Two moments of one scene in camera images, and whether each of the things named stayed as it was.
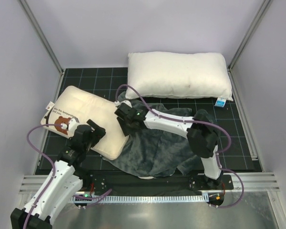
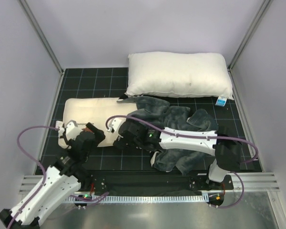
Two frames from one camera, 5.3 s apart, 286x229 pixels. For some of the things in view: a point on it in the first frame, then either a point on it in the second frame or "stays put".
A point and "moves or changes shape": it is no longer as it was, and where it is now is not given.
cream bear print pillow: (74, 102) moves or changes shape
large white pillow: (161, 74) stays put
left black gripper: (95, 130) stays put
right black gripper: (121, 115) -> (123, 134)
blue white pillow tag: (220, 102) stays put
